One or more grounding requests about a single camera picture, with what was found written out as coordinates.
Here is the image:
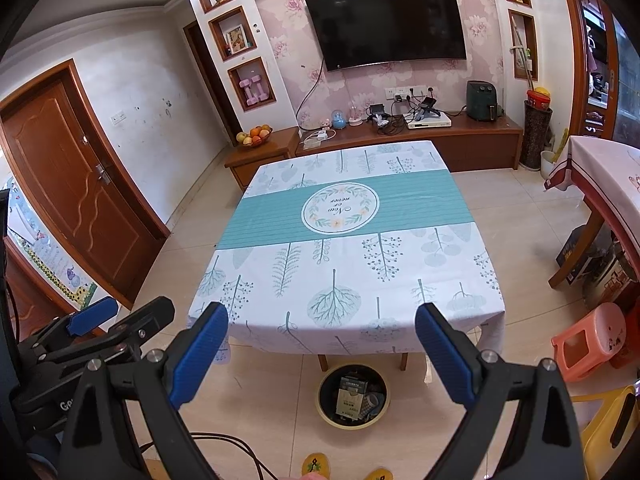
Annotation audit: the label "framed picture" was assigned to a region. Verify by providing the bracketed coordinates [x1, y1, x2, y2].
[225, 24, 247, 55]

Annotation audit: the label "pink plastic stool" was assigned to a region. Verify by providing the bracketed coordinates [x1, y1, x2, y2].
[551, 302, 628, 383]

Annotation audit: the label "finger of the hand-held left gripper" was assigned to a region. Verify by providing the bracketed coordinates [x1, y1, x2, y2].
[30, 296, 177, 376]
[17, 296, 121, 361]

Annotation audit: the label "white set-top box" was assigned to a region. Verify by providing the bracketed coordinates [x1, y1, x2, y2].
[406, 112, 452, 130]

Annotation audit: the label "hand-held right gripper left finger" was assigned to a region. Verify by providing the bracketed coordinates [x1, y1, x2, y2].
[57, 301, 231, 480]

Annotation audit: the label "black cable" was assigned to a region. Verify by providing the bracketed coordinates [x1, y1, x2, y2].
[137, 432, 281, 480]

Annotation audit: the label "long wooden TV cabinet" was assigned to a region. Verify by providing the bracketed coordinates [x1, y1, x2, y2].
[295, 112, 524, 173]

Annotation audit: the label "dark tall umbrella stand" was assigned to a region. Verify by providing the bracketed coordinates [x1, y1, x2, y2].
[519, 102, 553, 170]

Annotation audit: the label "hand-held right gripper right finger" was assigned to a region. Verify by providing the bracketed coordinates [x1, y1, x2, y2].
[415, 302, 588, 480]

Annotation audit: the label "white power strip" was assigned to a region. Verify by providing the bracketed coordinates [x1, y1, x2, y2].
[300, 129, 337, 150]

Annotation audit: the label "colourful wall chart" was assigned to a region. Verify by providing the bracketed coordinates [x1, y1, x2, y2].
[5, 200, 98, 311]

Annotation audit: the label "wooden glass door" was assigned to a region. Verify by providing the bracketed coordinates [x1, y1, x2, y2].
[555, 0, 640, 146]

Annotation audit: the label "white wall socket strip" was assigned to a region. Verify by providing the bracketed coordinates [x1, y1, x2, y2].
[384, 85, 427, 101]

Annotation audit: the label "table with patterned cloth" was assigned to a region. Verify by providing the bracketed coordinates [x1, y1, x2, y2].
[187, 140, 506, 356]

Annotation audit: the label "dark cardboard box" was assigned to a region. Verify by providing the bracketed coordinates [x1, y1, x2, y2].
[556, 225, 618, 291]

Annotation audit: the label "dark green air fryer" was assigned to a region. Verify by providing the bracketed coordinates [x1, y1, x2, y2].
[466, 80, 499, 122]

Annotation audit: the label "pink dumbbells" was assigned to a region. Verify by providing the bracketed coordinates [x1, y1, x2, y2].
[238, 76, 271, 107]

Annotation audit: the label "black television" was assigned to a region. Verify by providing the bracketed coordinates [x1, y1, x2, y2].
[305, 0, 468, 73]

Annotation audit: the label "yellow plastic stool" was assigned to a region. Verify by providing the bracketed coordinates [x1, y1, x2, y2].
[570, 385, 640, 480]

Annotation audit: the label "side table with cloth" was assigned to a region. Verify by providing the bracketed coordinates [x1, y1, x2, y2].
[544, 135, 640, 281]

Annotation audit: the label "dark wooden inner door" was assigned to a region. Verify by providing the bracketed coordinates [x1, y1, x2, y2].
[182, 20, 242, 147]

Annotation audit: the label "fruit bowl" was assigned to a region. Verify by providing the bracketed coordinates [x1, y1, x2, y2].
[236, 125, 273, 150]

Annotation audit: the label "long wooden stick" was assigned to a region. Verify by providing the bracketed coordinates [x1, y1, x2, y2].
[510, 15, 533, 83]

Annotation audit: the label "low wooden side cabinet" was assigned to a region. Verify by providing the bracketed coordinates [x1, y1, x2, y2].
[224, 126, 301, 192]

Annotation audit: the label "round dark trash bin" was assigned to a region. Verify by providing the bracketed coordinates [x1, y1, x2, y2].
[315, 364, 391, 428]

